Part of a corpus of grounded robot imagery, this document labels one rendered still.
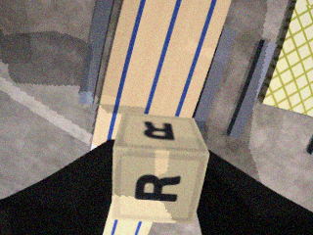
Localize beige strip with blue stripes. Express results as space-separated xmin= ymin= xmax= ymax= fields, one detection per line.
xmin=91 ymin=0 xmax=232 ymax=235

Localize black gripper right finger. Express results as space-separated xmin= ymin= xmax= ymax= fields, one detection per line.
xmin=196 ymin=149 xmax=313 ymax=235

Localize pale yellow flat strip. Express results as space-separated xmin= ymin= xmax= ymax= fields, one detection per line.
xmin=259 ymin=0 xmax=313 ymax=117

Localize beige cube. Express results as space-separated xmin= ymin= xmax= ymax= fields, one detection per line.
xmin=111 ymin=113 xmax=210 ymax=223

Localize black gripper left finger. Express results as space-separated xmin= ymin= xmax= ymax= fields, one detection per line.
xmin=0 ymin=138 xmax=114 ymax=235

